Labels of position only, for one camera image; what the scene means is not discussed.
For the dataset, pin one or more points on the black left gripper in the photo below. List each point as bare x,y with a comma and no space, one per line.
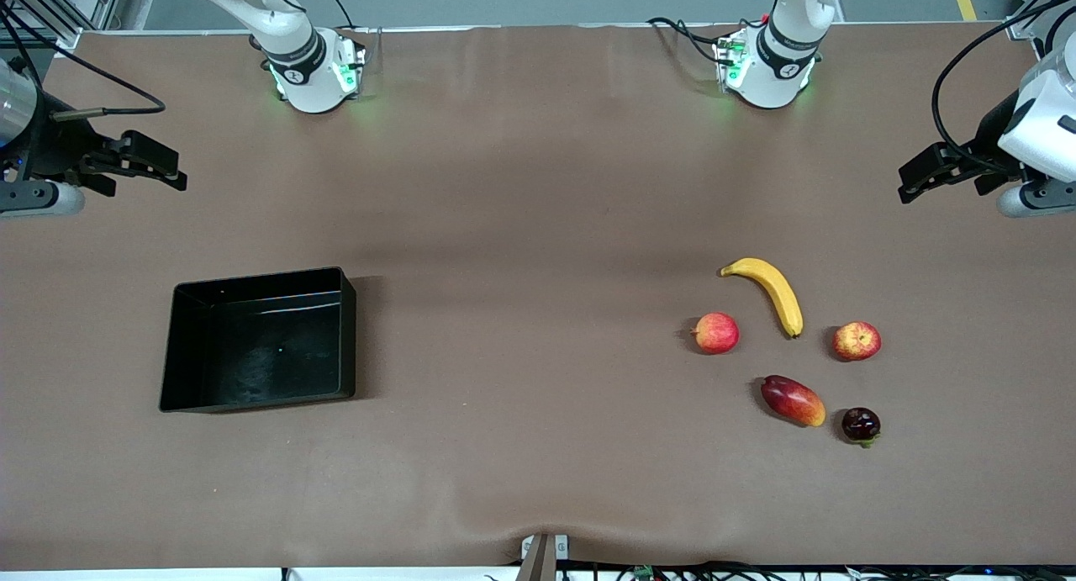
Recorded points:
990,140

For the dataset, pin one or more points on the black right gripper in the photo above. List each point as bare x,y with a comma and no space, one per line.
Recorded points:
52,148

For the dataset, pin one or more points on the red yellow-speckled apple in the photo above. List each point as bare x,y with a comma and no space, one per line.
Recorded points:
857,341

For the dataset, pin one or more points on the yellow banana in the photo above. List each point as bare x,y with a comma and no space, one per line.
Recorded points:
777,291

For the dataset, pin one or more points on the black plastic box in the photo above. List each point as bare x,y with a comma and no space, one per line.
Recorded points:
261,345

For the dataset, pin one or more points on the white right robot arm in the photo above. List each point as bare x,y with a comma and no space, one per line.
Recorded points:
304,76

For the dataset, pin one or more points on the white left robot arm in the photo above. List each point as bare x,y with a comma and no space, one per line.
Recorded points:
777,76

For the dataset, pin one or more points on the pinkish red apple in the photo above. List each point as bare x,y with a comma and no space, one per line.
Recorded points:
716,333

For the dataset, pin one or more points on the red yellow mango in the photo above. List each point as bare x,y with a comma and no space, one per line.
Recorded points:
793,401

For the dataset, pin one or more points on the brown table mat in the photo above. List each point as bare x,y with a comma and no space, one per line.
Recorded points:
538,186

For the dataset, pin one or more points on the aluminium frame profile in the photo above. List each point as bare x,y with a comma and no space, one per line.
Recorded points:
92,1
1021,22

